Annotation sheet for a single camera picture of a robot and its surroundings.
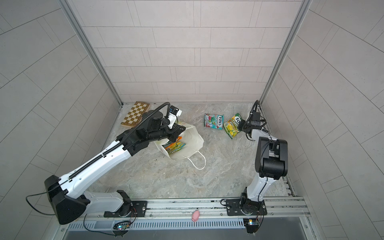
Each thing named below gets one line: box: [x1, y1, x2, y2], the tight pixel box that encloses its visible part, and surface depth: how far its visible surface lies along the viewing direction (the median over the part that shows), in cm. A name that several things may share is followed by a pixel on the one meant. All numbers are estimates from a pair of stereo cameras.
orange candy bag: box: [165, 136, 186, 155], surface depth 87 cm
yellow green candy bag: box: [223, 113, 243, 140], surface depth 98 cm
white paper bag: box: [153, 122, 206, 170], surface depth 84 cm
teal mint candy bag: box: [204, 113, 224, 130], surface depth 104 cm
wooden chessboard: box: [120, 101, 151, 128], surface depth 107 cm
